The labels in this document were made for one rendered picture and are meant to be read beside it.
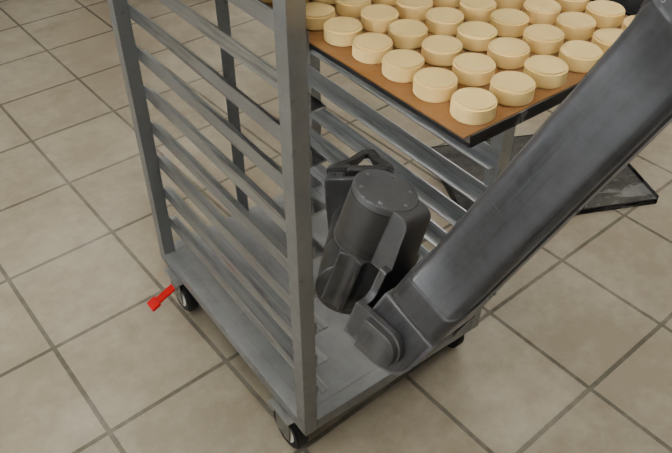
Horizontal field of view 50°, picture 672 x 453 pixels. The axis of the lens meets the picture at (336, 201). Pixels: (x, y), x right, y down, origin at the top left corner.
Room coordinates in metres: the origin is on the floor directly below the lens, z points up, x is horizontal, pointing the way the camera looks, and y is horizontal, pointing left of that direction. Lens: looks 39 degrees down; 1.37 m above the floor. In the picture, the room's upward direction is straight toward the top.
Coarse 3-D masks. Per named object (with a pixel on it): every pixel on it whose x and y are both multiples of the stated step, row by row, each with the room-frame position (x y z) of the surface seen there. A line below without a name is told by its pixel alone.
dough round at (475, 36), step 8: (464, 24) 0.85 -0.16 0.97; (472, 24) 0.85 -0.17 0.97; (480, 24) 0.85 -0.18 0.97; (488, 24) 0.85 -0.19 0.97; (464, 32) 0.83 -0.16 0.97; (472, 32) 0.83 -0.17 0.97; (480, 32) 0.83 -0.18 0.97; (488, 32) 0.83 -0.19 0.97; (496, 32) 0.83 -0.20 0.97; (464, 40) 0.82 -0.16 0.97; (472, 40) 0.81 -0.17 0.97; (480, 40) 0.81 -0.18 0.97; (488, 40) 0.81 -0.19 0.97; (464, 48) 0.82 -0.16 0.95; (472, 48) 0.81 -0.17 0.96; (480, 48) 0.81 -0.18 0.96
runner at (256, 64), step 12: (168, 0) 1.15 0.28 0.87; (180, 0) 1.12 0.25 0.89; (180, 12) 1.12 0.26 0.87; (192, 12) 1.08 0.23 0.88; (192, 24) 1.09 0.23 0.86; (204, 24) 1.05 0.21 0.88; (216, 36) 1.02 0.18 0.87; (228, 36) 0.99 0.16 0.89; (228, 48) 0.99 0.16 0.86; (240, 48) 0.96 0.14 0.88; (240, 60) 0.96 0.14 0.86; (252, 60) 0.93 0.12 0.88; (264, 72) 0.91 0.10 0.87; (276, 72) 0.88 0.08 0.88; (276, 84) 0.88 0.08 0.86; (312, 96) 0.86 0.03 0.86; (312, 108) 0.83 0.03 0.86
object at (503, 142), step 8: (512, 128) 1.08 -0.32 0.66; (496, 136) 1.08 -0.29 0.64; (504, 136) 1.07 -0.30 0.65; (512, 136) 1.09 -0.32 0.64; (496, 144) 1.08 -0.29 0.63; (504, 144) 1.07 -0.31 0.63; (512, 144) 1.09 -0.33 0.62; (504, 152) 1.08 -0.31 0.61; (504, 160) 1.08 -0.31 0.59; (496, 168) 1.08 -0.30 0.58; (488, 176) 1.09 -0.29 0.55; (496, 176) 1.07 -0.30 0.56; (488, 184) 1.08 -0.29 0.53; (480, 312) 1.09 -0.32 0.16; (472, 320) 1.07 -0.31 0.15; (472, 328) 1.08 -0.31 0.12
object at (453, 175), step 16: (320, 80) 1.52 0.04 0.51; (336, 96) 1.46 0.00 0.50; (352, 96) 1.42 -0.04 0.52; (352, 112) 1.39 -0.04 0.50; (368, 112) 1.37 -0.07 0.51; (384, 128) 1.33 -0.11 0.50; (400, 128) 1.29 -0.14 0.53; (400, 144) 1.26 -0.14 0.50; (416, 144) 1.24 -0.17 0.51; (416, 160) 1.21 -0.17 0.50; (432, 160) 1.20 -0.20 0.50; (448, 160) 1.17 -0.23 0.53; (448, 176) 1.15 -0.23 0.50; (464, 176) 1.13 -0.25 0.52; (464, 192) 1.10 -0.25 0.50; (480, 192) 1.09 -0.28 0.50
